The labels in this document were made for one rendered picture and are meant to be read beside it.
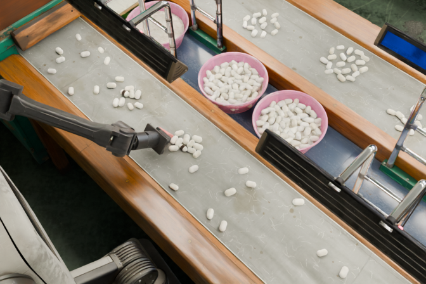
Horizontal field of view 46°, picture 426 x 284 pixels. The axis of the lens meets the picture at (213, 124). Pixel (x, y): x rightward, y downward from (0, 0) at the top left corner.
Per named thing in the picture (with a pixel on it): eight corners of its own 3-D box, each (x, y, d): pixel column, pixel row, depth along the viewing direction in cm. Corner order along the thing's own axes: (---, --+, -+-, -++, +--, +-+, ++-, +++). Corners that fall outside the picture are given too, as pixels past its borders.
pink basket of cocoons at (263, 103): (291, 178, 176) (294, 164, 168) (236, 134, 187) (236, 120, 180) (338, 133, 186) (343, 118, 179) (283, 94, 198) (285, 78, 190)
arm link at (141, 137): (133, 153, 161) (138, 137, 159) (118, 144, 164) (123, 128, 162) (148, 151, 166) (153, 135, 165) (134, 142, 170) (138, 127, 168)
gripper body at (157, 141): (151, 122, 173) (136, 123, 167) (170, 139, 169) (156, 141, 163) (144, 137, 176) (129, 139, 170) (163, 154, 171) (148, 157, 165)
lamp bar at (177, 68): (170, 85, 155) (167, 69, 149) (54, -7, 182) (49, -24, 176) (189, 70, 158) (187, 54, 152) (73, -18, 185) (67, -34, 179)
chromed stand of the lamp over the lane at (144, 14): (149, 113, 195) (129, 28, 158) (116, 85, 203) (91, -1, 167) (185, 85, 202) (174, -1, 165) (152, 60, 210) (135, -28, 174)
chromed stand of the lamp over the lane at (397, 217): (357, 291, 153) (395, 232, 116) (305, 246, 161) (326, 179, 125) (392, 248, 160) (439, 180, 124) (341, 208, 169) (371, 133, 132)
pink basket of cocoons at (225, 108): (251, 129, 189) (253, 114, 181) (187, 108, 195) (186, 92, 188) (276, 78, 202) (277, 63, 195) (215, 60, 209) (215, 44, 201)
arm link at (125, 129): (116, 157, 157) (125, 132, 155) (92, 141, 162) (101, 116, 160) (141, 155, 167) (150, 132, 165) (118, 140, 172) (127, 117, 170)
